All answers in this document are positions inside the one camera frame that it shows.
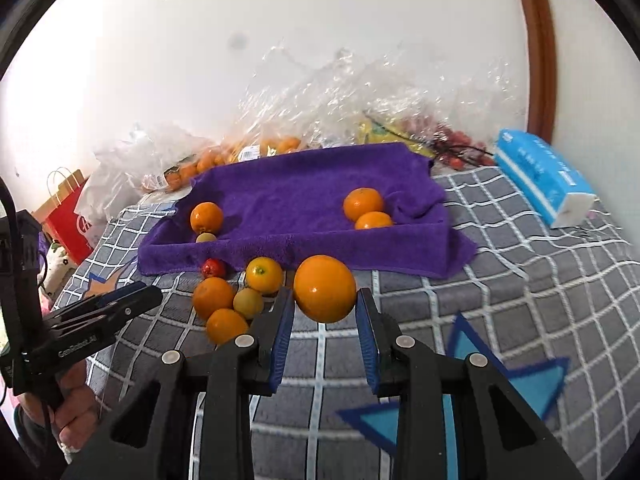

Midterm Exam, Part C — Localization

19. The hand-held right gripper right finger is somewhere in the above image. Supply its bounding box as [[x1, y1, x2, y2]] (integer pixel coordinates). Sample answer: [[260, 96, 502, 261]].
[[355, 287, 586, 480]]

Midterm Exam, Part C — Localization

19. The purple towel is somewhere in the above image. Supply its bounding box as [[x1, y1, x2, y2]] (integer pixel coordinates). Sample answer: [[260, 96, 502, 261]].
[[137, 142, 478, 281]]

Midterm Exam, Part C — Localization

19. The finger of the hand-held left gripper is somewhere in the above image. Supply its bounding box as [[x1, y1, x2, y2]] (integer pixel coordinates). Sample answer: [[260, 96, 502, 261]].
[[91, 282, 152, 309], [46, 287, 164, 342]]

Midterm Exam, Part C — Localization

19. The red paper bag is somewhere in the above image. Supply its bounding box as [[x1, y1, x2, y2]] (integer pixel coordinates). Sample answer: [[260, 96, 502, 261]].
[[34, 167, 101, 266]]

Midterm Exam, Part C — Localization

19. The grey checkered star blanket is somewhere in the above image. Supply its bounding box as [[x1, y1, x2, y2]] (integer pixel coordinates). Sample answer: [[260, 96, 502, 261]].
[[50, 165, 640, 480]]

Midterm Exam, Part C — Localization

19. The clear bag of oranges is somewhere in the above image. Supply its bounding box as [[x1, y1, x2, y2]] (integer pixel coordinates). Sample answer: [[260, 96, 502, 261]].
[[95, 122, 226, 193], [220, 130, 306, 163]]

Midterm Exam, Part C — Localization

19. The white plastic bag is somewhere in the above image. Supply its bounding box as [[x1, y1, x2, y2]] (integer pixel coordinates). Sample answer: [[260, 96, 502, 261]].
[[75, 160, 131, 226]]

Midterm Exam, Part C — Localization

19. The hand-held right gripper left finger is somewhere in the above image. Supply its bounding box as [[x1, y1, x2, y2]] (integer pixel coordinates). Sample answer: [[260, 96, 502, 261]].
[[60, 287, 296, 480]]

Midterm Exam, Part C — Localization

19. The crumpled clear plastic wrap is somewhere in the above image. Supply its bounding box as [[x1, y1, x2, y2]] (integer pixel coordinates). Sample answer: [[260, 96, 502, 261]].
[[235, 47, 516, 161]]

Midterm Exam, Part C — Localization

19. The yellowish small orange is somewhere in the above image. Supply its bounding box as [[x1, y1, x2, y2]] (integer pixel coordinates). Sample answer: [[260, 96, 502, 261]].
[[245, 257, 284, 295]]

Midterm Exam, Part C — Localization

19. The blue tissue pack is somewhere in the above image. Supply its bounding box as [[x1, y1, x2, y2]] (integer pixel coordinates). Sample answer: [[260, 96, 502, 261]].
[[494, 129, 597, 229]]

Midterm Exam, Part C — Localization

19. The large orange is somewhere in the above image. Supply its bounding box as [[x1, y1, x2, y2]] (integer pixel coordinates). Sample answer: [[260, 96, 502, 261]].
[[192, 277, 236, 320], [190, 202, 224, 234]]

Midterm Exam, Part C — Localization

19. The yellow snack packet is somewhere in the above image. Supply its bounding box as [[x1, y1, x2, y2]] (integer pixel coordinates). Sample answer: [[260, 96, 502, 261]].
[[357, 115, 433, 158]]

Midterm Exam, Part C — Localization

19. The person's left hand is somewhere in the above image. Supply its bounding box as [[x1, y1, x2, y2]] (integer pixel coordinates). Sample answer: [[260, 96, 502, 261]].
[[14, 360, 103, 456]]

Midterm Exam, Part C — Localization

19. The pale printed bedsheet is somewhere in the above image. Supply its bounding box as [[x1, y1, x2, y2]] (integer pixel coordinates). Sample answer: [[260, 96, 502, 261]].
[[120, 195, 193, 218]]

